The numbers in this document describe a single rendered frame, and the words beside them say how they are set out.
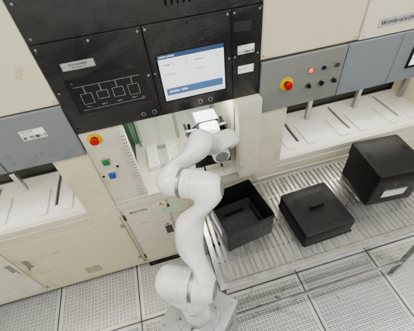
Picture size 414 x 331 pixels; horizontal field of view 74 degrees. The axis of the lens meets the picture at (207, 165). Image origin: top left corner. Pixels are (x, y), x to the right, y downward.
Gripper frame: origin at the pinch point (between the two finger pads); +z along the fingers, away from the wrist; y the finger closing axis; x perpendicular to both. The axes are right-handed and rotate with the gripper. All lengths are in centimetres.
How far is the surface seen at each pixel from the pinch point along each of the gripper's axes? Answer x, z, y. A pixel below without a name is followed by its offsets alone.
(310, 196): -39, -40, 48
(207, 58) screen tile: 37.8, -10.0, 1.9
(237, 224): -48, -40, 4
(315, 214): -39, -52, 44
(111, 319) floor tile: -125, -42, -93
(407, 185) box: -36, -52, 100
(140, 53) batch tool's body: 45, -10, -25
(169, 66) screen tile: 38.1, -10.1, -14.8
